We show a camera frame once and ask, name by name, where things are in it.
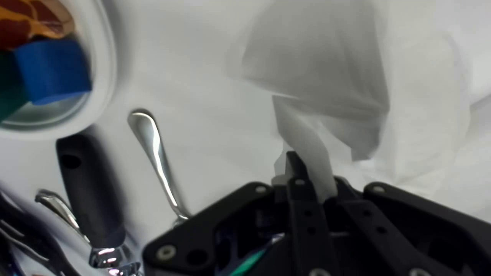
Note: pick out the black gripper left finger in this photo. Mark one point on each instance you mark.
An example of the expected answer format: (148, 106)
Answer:
(307, 230)

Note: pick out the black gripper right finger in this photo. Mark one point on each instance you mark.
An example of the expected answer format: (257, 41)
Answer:
(408, 235)

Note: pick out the white tissue paper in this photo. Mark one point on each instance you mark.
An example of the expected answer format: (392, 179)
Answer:
(327, 66)

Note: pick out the white rimmed glass bowl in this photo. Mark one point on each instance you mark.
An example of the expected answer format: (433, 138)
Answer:
(102, 61)

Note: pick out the blue block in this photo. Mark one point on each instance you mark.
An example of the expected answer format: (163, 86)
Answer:
(54, 71)

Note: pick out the green block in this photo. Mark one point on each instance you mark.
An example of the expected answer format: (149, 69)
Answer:
(10, 86)

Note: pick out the red orange patterned block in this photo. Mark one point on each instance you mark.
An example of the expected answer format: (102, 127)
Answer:
(31, 20)

